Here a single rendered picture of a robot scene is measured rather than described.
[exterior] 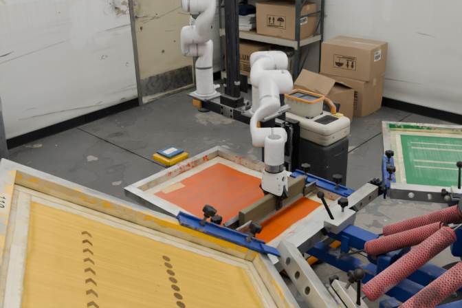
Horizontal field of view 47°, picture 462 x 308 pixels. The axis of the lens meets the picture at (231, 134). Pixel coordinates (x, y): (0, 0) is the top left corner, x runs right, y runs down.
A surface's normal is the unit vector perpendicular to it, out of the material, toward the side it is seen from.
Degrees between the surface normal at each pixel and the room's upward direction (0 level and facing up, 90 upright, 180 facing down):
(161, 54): 90
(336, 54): 89
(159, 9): 90
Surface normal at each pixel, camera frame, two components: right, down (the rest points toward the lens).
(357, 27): -0.69, 0.30
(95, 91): 0.73, 0.25
